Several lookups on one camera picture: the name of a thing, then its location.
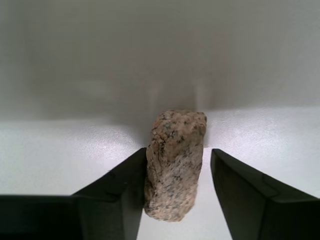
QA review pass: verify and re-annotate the speckled granite rock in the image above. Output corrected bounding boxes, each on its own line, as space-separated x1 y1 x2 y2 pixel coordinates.
143 108 208 223

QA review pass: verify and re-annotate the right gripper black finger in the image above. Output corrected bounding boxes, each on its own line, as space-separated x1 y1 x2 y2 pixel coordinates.
0 147 147 240
210 148 320 240

